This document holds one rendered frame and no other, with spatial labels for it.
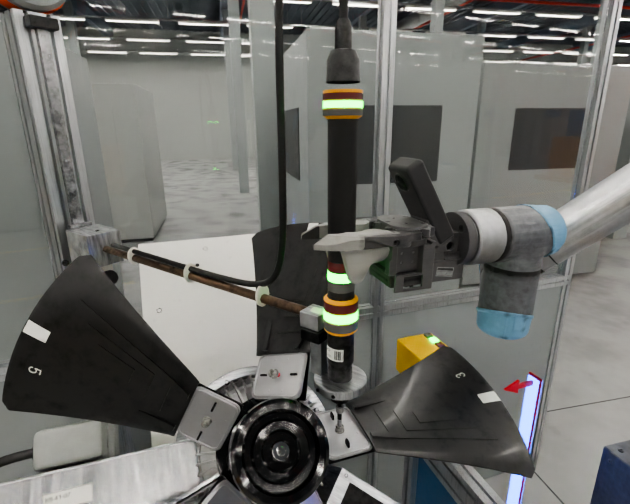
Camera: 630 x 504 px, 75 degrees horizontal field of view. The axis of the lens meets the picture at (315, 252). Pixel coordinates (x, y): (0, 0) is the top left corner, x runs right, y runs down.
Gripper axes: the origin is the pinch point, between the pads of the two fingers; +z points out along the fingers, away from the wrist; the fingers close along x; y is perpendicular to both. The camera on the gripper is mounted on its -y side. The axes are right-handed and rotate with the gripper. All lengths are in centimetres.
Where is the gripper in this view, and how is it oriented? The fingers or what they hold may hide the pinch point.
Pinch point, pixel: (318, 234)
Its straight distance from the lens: 47.6
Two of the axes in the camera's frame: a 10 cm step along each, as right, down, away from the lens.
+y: 0.0, 9.5, 3.0
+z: -9.5, 0.9, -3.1
